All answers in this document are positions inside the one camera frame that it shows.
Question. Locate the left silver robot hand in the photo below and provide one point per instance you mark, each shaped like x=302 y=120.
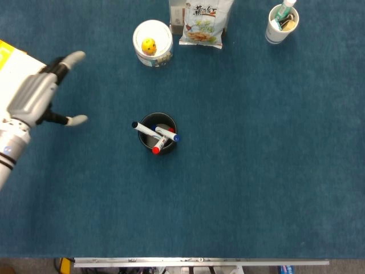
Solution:
x=31 y=97

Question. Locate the black-capped whiteboard marker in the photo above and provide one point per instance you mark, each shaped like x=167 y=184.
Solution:
x=142 y=129

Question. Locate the black mesh pen holder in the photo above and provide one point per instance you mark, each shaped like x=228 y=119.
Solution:
x=144 y=142

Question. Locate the red whiteboard marker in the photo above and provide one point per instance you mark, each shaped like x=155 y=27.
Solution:
x=159 y=145

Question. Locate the blue whiteboard marker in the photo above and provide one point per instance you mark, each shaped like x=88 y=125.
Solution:
x=169 y=134

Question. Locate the white notebook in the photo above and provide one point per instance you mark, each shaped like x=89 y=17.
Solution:
x=14 y=68

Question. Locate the yellow green book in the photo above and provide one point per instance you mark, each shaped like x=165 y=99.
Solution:
x=4 y=54

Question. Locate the yellow duck toy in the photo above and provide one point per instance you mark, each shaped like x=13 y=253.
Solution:
x=149 y=46

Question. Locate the white bowl with yellow toy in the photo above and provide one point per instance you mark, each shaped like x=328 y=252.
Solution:
x=159 y=34

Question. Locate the grey white carton box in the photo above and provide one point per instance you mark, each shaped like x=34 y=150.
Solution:
x=176 y=17

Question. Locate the yellow black tool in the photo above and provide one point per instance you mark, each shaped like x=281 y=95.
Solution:
x=67 y=265

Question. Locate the blue felt table cloth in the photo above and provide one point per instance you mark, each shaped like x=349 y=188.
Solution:
x=182 y=199

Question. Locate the white snack bag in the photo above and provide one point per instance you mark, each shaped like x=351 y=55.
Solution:
x=204 y=25

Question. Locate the white paper cup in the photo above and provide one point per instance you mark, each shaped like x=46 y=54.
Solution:
x=272 y=34

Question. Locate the black binder clip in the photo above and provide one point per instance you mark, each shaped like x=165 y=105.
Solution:
x=285 y=21

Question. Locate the pale yellow eraser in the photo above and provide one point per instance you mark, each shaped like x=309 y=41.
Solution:
x=291 y=25

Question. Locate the green white glue stick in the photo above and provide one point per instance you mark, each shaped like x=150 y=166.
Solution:
x=285 y=7

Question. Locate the blue packet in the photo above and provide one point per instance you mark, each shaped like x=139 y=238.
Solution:
x=285 y=269

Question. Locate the aluminium table edge rail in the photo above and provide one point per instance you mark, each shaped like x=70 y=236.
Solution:
x=199 y=262

